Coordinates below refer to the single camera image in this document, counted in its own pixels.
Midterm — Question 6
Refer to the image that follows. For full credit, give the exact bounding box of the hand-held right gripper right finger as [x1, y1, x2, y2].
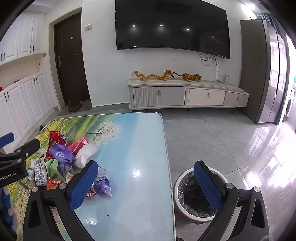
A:
[193, 160, 271, 241]

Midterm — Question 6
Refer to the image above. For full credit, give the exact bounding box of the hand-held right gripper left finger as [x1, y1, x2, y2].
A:
[23, 160, 100, 241]

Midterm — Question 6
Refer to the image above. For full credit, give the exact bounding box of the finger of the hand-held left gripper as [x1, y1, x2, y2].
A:
[0, 138, 41, 163]
[0, 133, 15, 148]

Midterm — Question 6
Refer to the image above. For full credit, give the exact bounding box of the red white wrapper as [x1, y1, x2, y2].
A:
[65, 173, 96, 198]

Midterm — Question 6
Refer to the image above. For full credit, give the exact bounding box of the dark red barcode snack packet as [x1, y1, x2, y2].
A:
[34, 156, 48, 187]

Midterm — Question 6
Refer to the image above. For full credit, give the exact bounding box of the white round trash bin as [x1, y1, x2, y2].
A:
[173, 168, 229, 224]

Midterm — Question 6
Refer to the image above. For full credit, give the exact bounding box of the person's left hand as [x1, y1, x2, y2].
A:
[0, 187, 17, 232]

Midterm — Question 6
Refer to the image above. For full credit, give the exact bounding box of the black bin liner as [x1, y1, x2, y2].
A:
[178, 171, 219, 218]

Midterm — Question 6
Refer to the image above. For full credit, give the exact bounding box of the purple plastic bag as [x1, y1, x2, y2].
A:
[49, 144, 75, 165]
[92, 166, 113, 198]

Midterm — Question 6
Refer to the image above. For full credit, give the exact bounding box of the red snack wrapper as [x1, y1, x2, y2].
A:
[48, 130, 68, 160]

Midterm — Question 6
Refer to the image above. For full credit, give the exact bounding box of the orange red wrapper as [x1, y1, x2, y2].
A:
[47, 177, 64, 190]

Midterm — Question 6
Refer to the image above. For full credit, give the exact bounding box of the white plastic bag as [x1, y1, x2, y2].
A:
[74, 142, 98, 169]

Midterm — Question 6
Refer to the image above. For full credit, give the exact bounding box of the green paper wrapper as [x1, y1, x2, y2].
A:
[45, 159, 61, 180]

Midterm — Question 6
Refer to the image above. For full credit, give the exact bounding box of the pink paper box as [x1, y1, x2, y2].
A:
[68, 136, 89, 156]

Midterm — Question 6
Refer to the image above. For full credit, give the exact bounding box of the white lower cabinet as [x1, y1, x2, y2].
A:
[0, 71, 55, 153]

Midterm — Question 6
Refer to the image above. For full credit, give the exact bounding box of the brown doormat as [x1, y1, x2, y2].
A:
[57, 105, 92, 117]

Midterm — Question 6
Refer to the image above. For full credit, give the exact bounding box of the dark brown entrance door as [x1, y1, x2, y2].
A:
[54, 12, 91, 109]

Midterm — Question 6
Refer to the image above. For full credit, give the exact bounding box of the white television stand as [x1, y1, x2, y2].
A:
[127, 78, 250, 114]

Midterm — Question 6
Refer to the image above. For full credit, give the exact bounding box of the golden tiger figure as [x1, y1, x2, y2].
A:
[181, 73, 203, 83]

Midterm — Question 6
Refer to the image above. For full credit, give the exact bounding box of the white washing machine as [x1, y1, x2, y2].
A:
[283, 89, 296, 123]

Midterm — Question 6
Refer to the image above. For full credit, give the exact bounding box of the golden dragon figure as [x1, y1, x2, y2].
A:
[131, 71, 163, 82]
[158, 68, 183, 81]

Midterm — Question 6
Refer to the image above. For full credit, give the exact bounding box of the grey refrigerator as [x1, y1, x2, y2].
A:
[240, 19, 289, 126]

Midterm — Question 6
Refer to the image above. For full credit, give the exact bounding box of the blue curtain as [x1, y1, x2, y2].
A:
[264, 13, 281, 30]

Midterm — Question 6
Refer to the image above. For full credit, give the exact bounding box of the white upper wall cabinet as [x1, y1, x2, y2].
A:
[0, 10, 46, 65]

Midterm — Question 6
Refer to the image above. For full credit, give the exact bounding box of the black television cable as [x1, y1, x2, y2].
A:
[199, 52, 226, 82]

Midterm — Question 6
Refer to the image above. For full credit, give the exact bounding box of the large black wall television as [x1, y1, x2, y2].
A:
[115, 0, 231, 59]

